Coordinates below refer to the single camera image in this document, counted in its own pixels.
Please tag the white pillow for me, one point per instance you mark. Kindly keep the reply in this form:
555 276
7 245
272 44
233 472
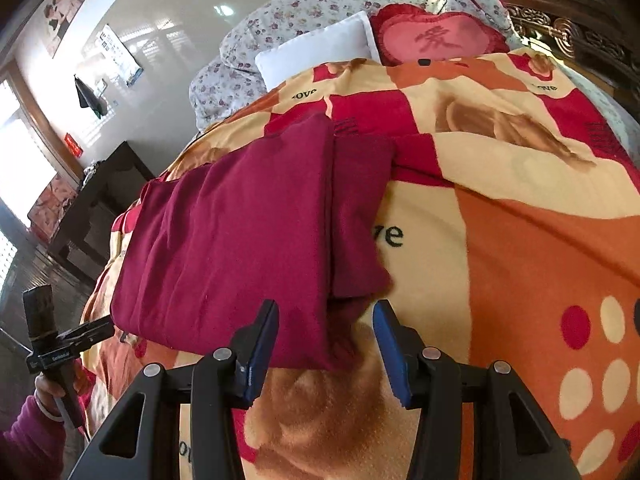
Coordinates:
320 45

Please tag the window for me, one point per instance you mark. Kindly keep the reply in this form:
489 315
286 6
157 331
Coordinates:
25 160

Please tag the person's left hand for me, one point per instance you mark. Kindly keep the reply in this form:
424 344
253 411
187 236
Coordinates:
47 390

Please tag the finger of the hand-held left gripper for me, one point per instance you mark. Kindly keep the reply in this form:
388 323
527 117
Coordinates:
87 332

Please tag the red wall sign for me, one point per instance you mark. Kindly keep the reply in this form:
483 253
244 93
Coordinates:
73 144

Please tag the printed orange and red blanket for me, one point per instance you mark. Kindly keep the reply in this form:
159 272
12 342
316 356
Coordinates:
525 260

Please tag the white wall calendar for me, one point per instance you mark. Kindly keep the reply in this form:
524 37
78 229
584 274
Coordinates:
117 52

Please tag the pink printed box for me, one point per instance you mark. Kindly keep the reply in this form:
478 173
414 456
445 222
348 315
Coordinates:
50 207

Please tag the carved wooden headboard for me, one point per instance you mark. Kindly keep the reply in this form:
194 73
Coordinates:
575 30

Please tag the maroon fleece garment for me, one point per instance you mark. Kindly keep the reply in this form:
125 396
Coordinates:
225 240

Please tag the dark hanging cloth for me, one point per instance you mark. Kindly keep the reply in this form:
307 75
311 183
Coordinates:
90 97

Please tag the wall poster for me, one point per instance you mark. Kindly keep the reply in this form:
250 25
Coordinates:
62 15

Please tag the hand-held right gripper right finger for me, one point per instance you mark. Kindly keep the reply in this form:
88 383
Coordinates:
392 355

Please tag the person's left forearm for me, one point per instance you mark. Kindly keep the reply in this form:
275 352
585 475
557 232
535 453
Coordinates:
30 440

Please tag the dark wooden table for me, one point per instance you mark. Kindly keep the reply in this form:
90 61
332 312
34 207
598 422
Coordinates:
100 195

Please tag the red heart cushion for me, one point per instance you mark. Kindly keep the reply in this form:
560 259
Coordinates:
435 35

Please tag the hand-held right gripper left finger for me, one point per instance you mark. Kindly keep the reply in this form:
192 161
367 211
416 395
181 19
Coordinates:
260 355

